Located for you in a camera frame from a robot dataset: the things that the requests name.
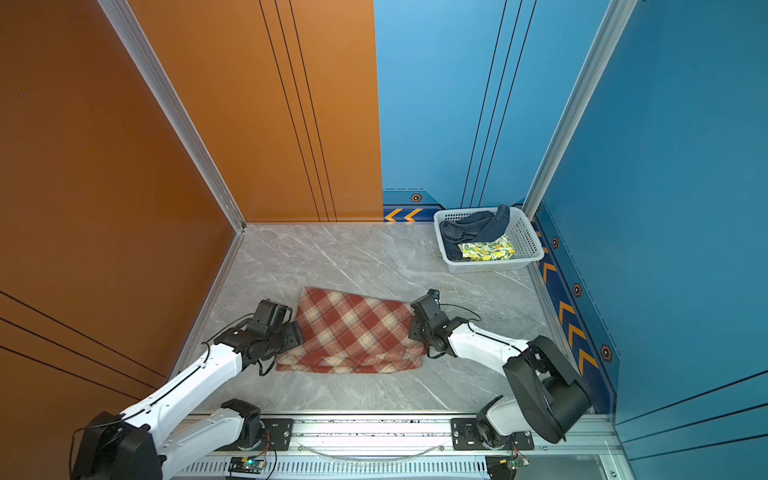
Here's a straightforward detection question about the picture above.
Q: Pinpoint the red plaid skirt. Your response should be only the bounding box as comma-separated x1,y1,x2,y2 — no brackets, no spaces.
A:
277,287,426,374

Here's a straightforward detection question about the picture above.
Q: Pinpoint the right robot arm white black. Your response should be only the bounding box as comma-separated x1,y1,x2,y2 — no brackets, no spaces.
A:
409,290,593,449

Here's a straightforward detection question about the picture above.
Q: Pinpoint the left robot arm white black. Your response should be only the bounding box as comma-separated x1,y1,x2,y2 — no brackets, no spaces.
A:
69,300,304,479

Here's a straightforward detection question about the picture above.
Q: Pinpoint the lemon print skirt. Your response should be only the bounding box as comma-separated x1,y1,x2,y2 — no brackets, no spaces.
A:
459,235,516,262

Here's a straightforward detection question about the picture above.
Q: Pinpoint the dark blue denim skirt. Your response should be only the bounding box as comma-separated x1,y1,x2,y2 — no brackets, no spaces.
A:
439,205,510,261

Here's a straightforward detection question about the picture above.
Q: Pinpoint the left green circuit board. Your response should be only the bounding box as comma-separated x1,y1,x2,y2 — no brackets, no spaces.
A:
227,456,269,478

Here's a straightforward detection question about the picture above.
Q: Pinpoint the green circuit board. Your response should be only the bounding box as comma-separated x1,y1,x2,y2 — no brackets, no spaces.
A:
227,456,269,478
485,456,529,480

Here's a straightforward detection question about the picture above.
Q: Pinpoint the right green circuit board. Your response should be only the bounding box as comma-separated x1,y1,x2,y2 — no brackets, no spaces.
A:
485,456,529,480

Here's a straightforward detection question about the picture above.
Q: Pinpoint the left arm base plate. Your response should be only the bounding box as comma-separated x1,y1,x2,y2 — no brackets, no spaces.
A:
217,418,294,453

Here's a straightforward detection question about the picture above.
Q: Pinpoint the aluminium front rail frame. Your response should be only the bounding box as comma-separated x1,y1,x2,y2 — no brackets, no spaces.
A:
170,413,634,479

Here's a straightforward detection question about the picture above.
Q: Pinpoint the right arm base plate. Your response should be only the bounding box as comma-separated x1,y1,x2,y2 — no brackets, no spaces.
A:
450,418,535,451

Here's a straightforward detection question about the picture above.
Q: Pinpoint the grey cable on rail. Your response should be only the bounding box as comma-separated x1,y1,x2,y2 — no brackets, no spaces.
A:
298,444,445,463

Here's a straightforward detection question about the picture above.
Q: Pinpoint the right aluminium corner post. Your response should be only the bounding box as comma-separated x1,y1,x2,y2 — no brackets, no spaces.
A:
523,0,638,219

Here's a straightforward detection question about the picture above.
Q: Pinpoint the aluminium corner post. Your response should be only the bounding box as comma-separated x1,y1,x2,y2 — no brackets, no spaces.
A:
523,0,638,219
98,0,247,234

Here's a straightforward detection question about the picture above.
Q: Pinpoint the left aluminium corner post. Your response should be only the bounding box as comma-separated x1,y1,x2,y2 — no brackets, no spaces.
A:
98,0,247,234

